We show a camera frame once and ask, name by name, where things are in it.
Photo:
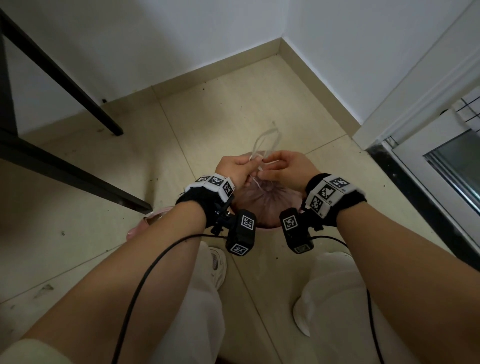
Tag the person's right hand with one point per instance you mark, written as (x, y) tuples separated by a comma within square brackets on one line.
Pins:
[(296, 170)]

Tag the person's left hand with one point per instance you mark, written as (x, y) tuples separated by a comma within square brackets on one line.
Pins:
[(229, 168)]

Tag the person's right thumb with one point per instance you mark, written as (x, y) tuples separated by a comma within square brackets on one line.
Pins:
[(272, 174)]

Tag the person's left fingers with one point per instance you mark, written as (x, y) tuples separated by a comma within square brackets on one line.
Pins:
[(248, 165)]

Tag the person's right forearm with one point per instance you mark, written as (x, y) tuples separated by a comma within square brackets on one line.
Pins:
[(405, 277)]

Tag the person's left forearm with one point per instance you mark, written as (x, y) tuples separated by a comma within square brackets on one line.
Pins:
[(123, 285)]

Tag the black wristband with marker tags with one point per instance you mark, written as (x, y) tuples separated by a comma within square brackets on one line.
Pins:
[(208, 195), (330, 195)]

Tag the pink trash bin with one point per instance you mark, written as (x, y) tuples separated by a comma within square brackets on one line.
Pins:
[(268, 228)]

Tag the white shoe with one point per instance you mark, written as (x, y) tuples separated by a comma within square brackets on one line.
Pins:
[(302, 315), (218, 266)]

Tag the white trousers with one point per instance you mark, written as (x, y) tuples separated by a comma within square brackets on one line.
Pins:
[(330, 300)]

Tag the black door threshold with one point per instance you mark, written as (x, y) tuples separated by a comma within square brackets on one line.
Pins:
[(420, 202)]

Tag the white sliding glass door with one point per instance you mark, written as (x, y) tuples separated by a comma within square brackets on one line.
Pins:
[(446, 165)]

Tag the white shirt sleeve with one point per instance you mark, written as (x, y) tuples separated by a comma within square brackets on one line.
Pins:
[(33, 352)]

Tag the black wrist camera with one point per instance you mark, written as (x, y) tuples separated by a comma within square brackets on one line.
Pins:
[(294, 230), (242, 232)]

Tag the white door frame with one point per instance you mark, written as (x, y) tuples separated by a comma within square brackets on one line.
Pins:
[(416, 93)]

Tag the black metal table frame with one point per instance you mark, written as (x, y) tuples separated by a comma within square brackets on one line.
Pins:
[(56, 165)]

